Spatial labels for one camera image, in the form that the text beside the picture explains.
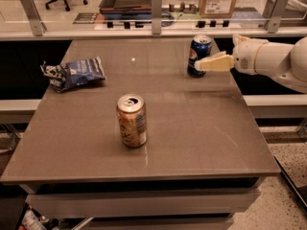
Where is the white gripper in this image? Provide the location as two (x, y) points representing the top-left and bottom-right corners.
(195, 34), (268, 75)

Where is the blue pepsi can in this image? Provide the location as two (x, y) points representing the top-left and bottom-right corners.
(187, 34), (212, 78)

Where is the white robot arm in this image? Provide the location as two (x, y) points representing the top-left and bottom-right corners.
(195, 34), (307, 94)

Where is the orange soda can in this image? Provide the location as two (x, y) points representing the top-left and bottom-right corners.
(116, 93), (147, 148)

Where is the blue chip bag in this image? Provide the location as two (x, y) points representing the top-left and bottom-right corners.
(40, 57), (106, 93)

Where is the cardboard box with label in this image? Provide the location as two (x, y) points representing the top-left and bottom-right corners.
(199, 0), (237, 18)

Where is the grey open tray box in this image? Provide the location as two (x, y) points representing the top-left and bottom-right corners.
(98, 0), (161, 12)

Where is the grey cabinet drawer front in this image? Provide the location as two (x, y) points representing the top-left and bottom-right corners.
(27, 189), (260, 219)

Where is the right metal glass post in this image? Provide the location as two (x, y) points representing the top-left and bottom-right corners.
(265, 0), (289, 34)

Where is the metal glass post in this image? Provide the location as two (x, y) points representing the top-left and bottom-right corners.
(151, 0), (162, 35)
(20, 0), (46, 36)
(265, 0), (289, 34)

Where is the middle metal glass post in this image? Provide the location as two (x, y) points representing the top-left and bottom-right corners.
(151, 0), (162, 35)

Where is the left metal glass post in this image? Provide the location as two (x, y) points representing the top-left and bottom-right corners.
(20, 0), (46, 36)

